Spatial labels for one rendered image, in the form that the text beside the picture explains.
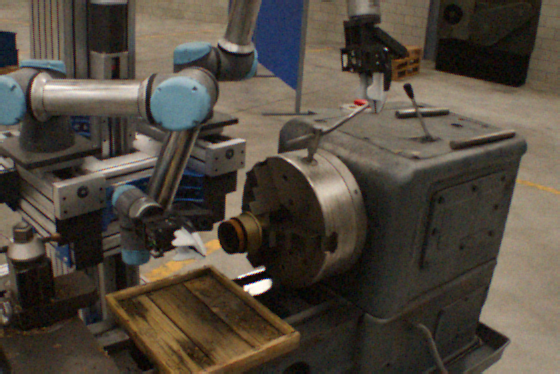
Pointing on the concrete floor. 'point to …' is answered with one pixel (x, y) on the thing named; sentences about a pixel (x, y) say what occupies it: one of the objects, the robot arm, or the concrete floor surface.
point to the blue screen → (282, 44)
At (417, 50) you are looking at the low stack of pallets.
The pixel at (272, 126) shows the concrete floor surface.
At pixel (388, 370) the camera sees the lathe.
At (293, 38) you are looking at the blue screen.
